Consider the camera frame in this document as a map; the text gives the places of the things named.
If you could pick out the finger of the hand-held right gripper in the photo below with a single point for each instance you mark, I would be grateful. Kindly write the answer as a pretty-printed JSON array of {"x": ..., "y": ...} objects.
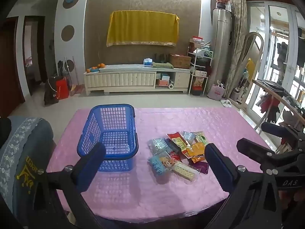
[
  {"x": 274, "y": 129},
  {"x": 255, "y": 149}
]

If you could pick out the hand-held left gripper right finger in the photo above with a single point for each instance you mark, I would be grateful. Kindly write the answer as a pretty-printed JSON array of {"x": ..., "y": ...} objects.
[{"x": 220, "y": 169}]

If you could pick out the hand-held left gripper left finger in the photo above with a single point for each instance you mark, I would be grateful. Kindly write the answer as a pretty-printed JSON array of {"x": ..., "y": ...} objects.
[{"x": 91, "y": 164}]

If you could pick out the large orange snack packet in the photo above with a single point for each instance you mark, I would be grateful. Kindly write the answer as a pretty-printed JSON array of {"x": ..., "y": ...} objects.
[{"x": 194, "y": 150}]

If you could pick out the red packet with yellow label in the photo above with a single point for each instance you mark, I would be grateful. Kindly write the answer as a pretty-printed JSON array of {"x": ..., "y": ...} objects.
[{"x": 177, "y": 142}]

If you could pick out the dark blue gum packet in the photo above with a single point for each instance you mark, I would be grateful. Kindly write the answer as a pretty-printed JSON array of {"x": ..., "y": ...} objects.
[{"x": 171, "y": 146}]

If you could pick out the blue plastic basket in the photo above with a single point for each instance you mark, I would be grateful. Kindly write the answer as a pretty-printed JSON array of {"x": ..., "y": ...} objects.
[{"x": 110, "y": 106}]

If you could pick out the person's right hand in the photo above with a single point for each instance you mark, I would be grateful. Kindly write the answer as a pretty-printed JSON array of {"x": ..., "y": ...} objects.
[{"x": 294, "y": 196}]

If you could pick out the purple snack packet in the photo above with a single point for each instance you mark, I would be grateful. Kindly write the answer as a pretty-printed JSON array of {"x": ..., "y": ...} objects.
[{"x": 202, "y": 168}]

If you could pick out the small orange snack packet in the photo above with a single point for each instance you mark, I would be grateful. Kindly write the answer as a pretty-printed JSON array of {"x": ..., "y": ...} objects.
[{"x": 198, "y": 158}]

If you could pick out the wooden side table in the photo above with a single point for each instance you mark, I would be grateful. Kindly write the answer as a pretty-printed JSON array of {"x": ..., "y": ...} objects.
[{"x": 281, "y": 95}]

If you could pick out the green snack packet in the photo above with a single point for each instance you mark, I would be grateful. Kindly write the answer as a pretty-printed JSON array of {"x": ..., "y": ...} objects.
[{"x": 202, "y": 138}]

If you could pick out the clear packet of white wafers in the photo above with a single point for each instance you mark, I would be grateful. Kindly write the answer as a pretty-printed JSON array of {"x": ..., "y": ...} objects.
[{"x": 184, "y": 171}]

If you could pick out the clear blue snack packet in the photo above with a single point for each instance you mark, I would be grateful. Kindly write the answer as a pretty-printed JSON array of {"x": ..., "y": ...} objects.
[{"x": 189, "y": 136}]

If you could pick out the small red snack packet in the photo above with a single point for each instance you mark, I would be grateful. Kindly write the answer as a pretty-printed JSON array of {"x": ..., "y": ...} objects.
[{"x": 175, "y": 157}]

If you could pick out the white slippers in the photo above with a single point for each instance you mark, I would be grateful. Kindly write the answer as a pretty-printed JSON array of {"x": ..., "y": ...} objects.
[{"x": 226, "y": 102}]

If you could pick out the pink tablecloth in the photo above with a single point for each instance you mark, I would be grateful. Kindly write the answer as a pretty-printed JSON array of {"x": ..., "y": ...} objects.
[{"x": 166, "y": 195}]

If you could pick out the light blue cartoon packet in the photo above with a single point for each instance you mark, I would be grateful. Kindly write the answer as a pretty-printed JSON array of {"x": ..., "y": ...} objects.
[{"x": 158, "y": 164}]

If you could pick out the grey embroidered chair cover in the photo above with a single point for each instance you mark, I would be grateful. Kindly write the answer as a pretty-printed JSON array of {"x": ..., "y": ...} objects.
[{"x": 28, "y": 148}]

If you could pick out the silver blue snack packet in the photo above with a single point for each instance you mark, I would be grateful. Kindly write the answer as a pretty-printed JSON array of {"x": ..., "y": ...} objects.
[{"x": 157, "y": 145}]

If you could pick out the pink tote bag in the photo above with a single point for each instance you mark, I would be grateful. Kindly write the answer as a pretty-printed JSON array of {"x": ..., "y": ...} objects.
[{"x": 215, "y": 91}]

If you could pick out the broom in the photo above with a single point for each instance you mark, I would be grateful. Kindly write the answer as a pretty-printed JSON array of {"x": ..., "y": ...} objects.
[{"x": 76, "y": 89}]

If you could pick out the glass sliding door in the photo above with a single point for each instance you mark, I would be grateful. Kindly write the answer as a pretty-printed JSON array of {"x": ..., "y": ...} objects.
[{"x": 266, "y": 52}]

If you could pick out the hanging clothes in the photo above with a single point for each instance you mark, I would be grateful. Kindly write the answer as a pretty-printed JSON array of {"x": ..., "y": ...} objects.
[{"x": 284, "y": 50}]

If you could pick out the red shopping bag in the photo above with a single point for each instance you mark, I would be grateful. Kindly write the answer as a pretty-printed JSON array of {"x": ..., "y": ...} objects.
[{"x": 62, "y": 89}]

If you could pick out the black bag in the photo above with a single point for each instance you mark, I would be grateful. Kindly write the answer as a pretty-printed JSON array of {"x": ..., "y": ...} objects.
[{"x": 50, "y": 93}]

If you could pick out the cream media cabinet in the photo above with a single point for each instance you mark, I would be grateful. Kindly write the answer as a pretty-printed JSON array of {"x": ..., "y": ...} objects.
[{"x": 126, "y": 78}]

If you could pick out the blue fruit plate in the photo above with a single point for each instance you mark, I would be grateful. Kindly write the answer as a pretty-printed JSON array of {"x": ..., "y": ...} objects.
[{"x": 94, "y": 70}]

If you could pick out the white metal storage rack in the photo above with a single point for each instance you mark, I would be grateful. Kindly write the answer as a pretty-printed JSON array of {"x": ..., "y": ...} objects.
[{"x": 200, "y": 69}]

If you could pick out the patterned beige curtain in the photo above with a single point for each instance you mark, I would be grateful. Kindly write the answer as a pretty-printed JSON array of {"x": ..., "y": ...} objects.
[{"x": 237, "y": 40}]

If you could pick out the standing air conditioner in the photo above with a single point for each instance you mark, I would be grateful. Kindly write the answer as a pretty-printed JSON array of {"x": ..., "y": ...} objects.
[{"x": 221, "y": 47}]

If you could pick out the white paper roll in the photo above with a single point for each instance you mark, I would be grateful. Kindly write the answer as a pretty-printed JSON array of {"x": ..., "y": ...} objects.
[{"x": 171, "y": 85}]

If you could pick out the orange box in cabinet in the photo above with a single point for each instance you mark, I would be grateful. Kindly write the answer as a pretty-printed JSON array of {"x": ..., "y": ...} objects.
[{"x": 163, "y": 82}]

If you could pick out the blue box in cabinet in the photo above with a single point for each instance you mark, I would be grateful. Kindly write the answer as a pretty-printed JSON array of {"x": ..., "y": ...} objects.
[{"x": 165, "y": 77}]

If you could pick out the brown cardboard box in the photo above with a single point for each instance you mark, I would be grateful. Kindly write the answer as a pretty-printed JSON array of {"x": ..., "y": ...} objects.
[{"x": 180, "y": 61}]

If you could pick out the blue tissue box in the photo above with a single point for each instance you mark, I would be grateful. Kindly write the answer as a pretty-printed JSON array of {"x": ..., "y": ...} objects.
[{"x": 148, "y": 62}]

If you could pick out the green folded cloth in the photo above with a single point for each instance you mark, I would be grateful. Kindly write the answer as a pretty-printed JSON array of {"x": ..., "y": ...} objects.
[{"x": 162, "y": 64}]

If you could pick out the dark bottles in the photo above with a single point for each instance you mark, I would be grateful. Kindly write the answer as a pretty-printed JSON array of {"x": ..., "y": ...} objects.
[{"x": 160, "y": 58}]

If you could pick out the dark brown door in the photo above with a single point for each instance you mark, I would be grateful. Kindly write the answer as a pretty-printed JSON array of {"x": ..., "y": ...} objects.
[{"x": 10, "y": 64}]

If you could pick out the yellow cloth cover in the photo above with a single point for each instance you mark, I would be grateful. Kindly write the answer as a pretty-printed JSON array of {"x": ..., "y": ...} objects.
[{"x": 143, "y": 26}]

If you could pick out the round brown wall decor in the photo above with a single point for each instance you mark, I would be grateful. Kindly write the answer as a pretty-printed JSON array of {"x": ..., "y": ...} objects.
[{"x": 67, "y": 33}]

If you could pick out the round wall decor blue centre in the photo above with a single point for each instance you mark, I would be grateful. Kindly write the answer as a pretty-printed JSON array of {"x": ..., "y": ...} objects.
[{"x": 71, "y": 0}]

